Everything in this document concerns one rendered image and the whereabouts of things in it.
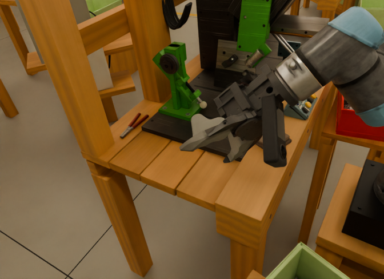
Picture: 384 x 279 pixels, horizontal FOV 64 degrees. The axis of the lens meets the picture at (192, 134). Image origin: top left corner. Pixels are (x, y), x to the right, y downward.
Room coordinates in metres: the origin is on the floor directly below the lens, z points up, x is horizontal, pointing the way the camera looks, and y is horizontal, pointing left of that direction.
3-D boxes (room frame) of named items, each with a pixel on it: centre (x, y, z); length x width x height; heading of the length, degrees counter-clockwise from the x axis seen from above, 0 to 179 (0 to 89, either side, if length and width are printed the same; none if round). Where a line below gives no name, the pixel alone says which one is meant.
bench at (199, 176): (1.29, -0.29, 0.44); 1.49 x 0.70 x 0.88; 146
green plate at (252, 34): (1.20, -0.30, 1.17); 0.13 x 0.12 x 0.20; 146
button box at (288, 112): (0.97, -0.43, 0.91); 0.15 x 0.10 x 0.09; 146
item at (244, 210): (1.13, -0.52, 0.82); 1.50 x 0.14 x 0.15; 146
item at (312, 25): (1.30, -0.42, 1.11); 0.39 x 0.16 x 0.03; 56
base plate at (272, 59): (1.29, -0.29, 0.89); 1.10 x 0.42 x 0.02; 146
